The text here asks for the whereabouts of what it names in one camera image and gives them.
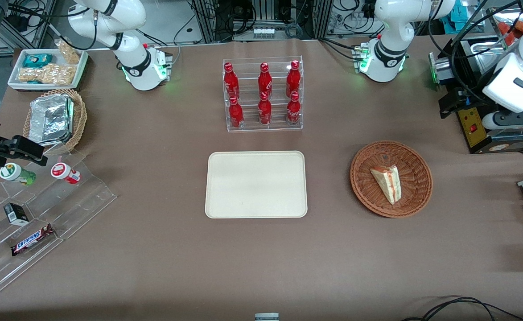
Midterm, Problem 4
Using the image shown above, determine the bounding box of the triangular white sandwich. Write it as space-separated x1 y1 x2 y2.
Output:
370 165 402 206

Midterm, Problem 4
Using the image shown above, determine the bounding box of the white rectangular snack tray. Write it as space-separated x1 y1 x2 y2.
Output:
7 48 89 92

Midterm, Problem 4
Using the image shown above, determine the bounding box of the light wicker basket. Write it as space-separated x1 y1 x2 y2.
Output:
23 88 88 156

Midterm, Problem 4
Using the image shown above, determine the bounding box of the brown round wicker basket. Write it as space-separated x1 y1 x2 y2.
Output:
350 140 433 218

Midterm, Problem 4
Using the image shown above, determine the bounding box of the cream plastic tray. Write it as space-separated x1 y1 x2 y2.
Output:
205 151 309 219

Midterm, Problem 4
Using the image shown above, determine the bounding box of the black food warmer appliance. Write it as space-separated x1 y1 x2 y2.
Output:
428 38 523 155

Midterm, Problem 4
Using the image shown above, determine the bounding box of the green label drink cup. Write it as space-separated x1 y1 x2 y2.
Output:
0 163 37 186

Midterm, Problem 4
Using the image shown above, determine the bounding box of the silver foil package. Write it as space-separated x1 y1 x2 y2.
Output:
29 94 74 145

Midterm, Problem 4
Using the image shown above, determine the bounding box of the red label drink cup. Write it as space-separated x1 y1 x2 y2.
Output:
50 162 82 185

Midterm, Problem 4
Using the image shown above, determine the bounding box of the small black box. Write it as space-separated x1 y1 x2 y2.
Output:
4 203 30 226

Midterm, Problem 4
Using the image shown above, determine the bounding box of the clear acrylic step display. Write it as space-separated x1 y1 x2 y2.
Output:
0 149 118 301

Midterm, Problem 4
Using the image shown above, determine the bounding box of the large clear peanut bag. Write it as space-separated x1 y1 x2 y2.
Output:
17 63 75 85

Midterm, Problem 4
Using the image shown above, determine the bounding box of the teal box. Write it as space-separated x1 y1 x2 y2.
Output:
443 10 468 33

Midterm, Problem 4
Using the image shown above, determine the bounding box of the teal snack packet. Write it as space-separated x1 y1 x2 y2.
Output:
23 53 53 68

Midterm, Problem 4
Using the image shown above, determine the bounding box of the red food in warmer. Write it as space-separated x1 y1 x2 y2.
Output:
498 19 523 41

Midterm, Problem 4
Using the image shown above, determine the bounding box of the Snickers chocolate bar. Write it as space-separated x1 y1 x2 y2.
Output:
11 224 56 257

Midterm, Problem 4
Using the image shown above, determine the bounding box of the small clear peanut bag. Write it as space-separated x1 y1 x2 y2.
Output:
55 39 81 65

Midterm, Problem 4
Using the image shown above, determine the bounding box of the red cola bottle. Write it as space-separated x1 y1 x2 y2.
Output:
286 91 301 125
223 62 240 99
258 92 272 125
258 62 273 96
228 97 244 129
286 60 301 96

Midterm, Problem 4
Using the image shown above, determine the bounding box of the clear acrylic bottle rack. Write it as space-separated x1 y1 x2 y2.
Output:
222 56 304 132

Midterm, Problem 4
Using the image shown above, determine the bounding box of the black floor cable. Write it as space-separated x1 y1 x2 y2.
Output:
402 296 523 321

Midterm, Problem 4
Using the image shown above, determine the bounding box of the aluminium frame rack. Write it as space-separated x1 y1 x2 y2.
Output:
190 0 333 41

